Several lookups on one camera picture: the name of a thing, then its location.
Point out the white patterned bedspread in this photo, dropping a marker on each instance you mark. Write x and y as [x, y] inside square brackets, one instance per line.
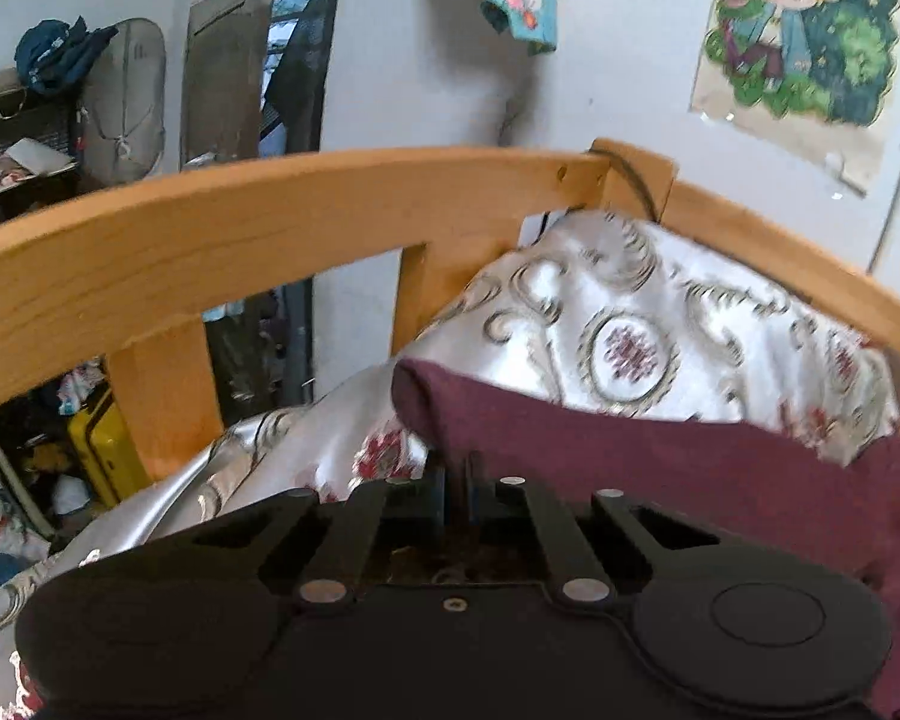
[630, 315]

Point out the cartoon wall poster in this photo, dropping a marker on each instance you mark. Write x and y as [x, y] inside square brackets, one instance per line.
[802, 30]

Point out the black hanging garment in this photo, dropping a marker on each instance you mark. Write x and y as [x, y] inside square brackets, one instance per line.
[300, 75]

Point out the wooden bed frame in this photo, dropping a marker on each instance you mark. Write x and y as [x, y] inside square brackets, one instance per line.
[217, 240]

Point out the brown wooden door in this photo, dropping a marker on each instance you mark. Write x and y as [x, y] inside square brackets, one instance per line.
[225, 67]

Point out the grey round bag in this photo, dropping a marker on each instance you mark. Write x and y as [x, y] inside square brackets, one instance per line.
[124, 105]

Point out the maroon garment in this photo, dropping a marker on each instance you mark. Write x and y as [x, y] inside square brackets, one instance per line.
[660, 480]

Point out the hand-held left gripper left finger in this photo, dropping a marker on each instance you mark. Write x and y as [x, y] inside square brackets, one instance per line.
[424, 496]

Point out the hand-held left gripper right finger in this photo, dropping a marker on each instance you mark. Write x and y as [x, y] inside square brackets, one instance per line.
[481, 496]

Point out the yellow suitcase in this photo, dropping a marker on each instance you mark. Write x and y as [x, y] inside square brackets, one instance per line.
[101, 442]

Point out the pile of colourful clothes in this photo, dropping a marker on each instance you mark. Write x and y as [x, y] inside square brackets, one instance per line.
[0, 532]

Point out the black basket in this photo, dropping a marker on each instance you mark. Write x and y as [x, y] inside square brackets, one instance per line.
[22, 124]

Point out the white wall pipe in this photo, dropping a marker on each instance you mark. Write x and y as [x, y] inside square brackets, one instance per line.
[896, 187]

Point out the blue cloth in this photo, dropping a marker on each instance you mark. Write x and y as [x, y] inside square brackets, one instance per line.
[56, 52]

